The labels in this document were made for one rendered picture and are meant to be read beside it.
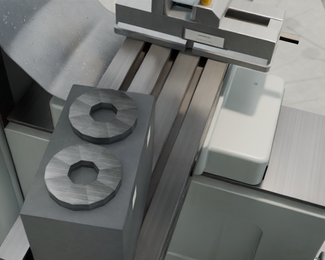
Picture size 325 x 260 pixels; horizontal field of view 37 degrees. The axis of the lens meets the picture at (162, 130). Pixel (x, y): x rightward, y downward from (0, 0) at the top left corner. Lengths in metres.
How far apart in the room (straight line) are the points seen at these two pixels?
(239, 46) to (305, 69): 1.54
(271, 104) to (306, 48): 1.57
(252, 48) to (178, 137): 0.26
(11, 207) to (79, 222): 0.90
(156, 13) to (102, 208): 0.57
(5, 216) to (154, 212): 0.76
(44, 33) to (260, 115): 0.50
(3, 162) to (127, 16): 0.50
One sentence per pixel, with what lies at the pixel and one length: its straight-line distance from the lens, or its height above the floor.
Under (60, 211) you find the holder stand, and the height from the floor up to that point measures 1.11.
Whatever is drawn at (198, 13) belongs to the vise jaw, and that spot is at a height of 1.01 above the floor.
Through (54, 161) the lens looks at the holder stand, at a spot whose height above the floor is 1.12.
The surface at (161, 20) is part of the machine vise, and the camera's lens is 1.05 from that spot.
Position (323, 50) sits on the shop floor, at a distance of 2.72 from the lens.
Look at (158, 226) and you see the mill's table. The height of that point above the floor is 0.92.
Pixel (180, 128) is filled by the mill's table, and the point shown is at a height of 0.92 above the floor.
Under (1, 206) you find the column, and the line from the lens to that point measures 1.44.
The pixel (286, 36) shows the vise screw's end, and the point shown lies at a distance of 1.06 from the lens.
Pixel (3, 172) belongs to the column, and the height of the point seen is 0.55.
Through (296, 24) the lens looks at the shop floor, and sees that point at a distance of 2.85.
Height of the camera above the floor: 1.58
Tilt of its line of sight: 48 degrees down
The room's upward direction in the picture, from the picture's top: 4 degrees clockwise
